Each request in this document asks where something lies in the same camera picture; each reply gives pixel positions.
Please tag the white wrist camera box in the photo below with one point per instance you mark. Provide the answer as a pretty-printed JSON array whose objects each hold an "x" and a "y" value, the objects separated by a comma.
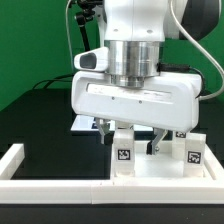
[{"x": 94, "y": 60}]

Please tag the white U-shaped obstacle fence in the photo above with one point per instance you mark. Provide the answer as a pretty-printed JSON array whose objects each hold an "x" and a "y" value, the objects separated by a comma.
[{"x": 113, "y": 191}]

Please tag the white square table top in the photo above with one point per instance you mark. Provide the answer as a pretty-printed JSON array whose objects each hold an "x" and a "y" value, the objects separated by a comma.
[{"x": 162, "y": 165}]

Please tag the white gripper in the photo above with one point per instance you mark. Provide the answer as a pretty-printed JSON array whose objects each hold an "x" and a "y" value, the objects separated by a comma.
[{"x": 168, "y": 101}]

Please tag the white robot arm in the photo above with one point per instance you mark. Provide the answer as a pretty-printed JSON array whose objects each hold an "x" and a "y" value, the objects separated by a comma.
[{"x": 125, "y": 81}]

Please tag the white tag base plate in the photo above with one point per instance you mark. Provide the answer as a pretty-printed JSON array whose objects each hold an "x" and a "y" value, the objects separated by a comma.
[{"x": 84, "y": 123}]

